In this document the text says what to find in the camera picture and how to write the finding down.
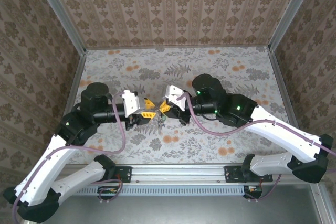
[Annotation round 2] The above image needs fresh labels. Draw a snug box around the floral printed tablecloth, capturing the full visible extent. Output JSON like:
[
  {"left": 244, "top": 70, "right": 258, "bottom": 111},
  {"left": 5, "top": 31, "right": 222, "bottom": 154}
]
[{"left": 56, "top": 46, "right": 301, "bottom": 166}]

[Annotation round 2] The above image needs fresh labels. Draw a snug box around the black controller board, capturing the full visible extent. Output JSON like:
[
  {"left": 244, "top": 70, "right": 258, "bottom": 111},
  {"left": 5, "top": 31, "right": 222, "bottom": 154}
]
[
  {"left": 243, "top": 185, "right": 263, "bottom": 199},
  {"left": 97, "top": 186, "right": 119, "bottom": 200}
]

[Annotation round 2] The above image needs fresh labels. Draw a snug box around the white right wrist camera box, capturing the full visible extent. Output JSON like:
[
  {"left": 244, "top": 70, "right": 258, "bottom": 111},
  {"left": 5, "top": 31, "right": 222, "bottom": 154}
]
[{"left": 163, "top": 84, "right": 187, "bottom": 112}]

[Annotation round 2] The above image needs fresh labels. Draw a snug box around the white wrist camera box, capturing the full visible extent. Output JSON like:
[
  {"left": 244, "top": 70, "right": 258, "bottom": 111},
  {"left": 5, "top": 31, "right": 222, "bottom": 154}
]
[
  {"left": 163, "top": 84, "right": 187, "bottom": 112},
  {"left": 122, "top": 89, "right": 146, "bottom": 118}
]

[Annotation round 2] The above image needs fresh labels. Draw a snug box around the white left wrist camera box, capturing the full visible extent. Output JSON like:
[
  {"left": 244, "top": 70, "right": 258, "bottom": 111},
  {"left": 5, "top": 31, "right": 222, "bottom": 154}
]
[{"left": 122, "top": 89, "right": 146, "bottom": 118}]

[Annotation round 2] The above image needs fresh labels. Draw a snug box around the aluminium side rail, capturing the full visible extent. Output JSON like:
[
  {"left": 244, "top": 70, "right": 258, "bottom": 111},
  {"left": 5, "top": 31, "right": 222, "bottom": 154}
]
[
  {"left": 267, "top": 47, "right": 302, "bottom": 135},
  {"left": 56, "top": 50, "right": 87, "bottom": 135}
]

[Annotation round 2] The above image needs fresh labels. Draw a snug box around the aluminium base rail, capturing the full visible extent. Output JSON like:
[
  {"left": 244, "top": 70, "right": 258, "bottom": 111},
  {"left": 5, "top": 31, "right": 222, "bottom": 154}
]
[{"left": 115, "top": 165, "right": 244, "bottom": 184}]

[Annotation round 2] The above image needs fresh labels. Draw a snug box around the grey slotted cable duct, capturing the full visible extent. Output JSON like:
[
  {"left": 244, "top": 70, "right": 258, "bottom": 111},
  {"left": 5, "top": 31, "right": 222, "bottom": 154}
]
[{"left": 73, "top": 184, "right": 263, "bottom": 196}]

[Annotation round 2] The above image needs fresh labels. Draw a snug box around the aluminium frame post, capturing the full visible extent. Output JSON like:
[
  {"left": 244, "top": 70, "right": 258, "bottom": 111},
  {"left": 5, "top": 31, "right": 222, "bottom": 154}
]
[
  {"left": 30, "top": 0, "right": 87, "bottom": 55},
  {"left": 268, "top": 0, "right": 320, "bottom": 52}
]

